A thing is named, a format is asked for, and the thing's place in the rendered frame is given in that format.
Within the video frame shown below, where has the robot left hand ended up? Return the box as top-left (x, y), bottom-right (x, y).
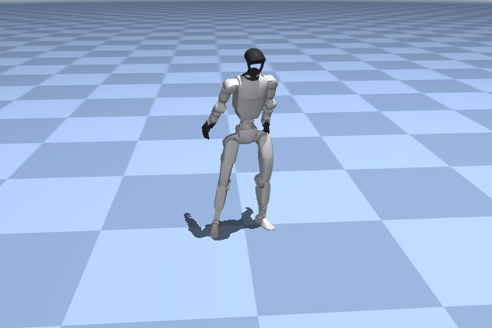
top-left (263, 121), bottom-right (270, 134)

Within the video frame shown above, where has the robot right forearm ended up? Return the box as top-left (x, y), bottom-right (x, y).
top-left (207, 103), bottom-right (221, 126)

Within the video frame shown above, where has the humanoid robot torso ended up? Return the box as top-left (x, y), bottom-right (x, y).
top-left (232, 72), bottom-right (268, 144)

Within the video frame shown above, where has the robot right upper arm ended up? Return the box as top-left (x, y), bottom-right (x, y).
top-left (215, 78), bottom-right (239, 114)

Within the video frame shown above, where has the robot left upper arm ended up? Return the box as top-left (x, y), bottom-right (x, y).
top-left (264, 75), bottom-right (278, 111)

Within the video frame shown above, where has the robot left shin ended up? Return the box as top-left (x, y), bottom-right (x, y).
top-left (255, 181), bottom-right (271, 220)

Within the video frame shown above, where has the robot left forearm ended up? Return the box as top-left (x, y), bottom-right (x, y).
top-left (261, 108), bottom-right (274, 125)

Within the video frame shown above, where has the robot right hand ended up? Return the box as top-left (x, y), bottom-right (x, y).
top-left (202, 122), bottom-right (214, 140)

